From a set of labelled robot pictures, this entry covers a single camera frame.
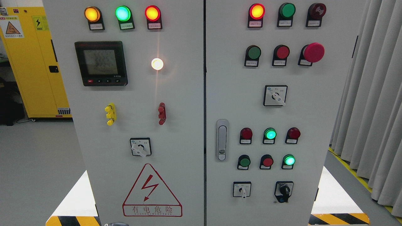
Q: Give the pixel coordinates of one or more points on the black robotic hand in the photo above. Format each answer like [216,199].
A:
[116,224]

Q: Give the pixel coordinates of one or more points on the white rotary light switch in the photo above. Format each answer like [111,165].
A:
[141,146]

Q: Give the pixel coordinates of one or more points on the yellow indicator light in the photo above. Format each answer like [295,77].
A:
[94,17]

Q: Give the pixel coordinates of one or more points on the dark green indicator light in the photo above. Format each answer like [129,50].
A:
[285,15]

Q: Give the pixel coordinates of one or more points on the red electric hazard sticker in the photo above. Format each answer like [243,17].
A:
[151,197]

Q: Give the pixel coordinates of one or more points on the yellow terminal connector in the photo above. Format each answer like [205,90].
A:
[111,113]

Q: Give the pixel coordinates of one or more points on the red terminal connector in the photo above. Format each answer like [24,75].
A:
[162,113]

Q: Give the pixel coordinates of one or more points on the white rotary selector lower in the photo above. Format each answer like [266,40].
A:
[241,189]

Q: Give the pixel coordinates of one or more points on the white rotary selector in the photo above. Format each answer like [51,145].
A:
[275,95]
[241,189]

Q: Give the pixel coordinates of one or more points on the grey electrical control cabinet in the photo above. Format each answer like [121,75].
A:
[203,45]

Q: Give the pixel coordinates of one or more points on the green push button lower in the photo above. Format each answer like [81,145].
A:
[243,162]

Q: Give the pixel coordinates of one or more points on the dark red indicator left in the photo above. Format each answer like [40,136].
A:
[246,135]

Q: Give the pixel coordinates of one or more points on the dark red indicator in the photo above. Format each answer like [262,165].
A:
[292,135]
[246,135]

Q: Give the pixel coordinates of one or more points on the black digital power meter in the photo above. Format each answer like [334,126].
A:
[101,63]

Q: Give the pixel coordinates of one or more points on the red push button lower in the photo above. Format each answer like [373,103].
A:
[266,161]

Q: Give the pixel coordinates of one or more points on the red push button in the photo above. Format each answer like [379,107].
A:
[280,55]
[266,161]

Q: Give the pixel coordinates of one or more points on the small clear lamp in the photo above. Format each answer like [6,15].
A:
[157,64]

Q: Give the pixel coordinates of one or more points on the lit green indicator middle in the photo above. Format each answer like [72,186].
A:
[269,136]

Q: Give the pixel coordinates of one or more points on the lit green push button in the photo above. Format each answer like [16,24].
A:
[288,162]

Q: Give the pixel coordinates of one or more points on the dark red indicator right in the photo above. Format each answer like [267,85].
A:
[292,135]

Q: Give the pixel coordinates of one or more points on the white rotary selector upper right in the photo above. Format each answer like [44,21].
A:
[275,95]

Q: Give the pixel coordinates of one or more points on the green indicator light top left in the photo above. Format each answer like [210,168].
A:
[124,17]

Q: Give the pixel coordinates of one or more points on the yellow safety storage cabinet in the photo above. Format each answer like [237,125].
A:
[29,47]

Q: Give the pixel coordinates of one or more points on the red indicator light top left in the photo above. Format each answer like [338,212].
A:
[153,17]

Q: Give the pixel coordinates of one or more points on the white platform base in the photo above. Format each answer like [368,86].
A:
[332,207]

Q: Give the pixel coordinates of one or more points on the green push button upper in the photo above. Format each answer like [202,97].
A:
[252,56]

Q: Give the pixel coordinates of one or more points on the red push button upper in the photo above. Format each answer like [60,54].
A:
[280,55]

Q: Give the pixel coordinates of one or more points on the red indicator light right door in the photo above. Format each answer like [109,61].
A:
[255,16]

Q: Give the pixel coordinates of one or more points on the red emergency stop button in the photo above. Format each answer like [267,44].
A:
[310,54]

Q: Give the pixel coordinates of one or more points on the grey curtain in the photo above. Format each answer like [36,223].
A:
[368,128]

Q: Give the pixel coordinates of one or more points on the dark red buzzer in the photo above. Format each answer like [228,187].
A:
[315,14]

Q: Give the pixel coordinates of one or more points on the silver door handle lock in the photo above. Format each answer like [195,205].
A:
[221,139]

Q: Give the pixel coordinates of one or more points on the black knob selector switch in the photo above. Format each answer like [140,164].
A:
[283,191]

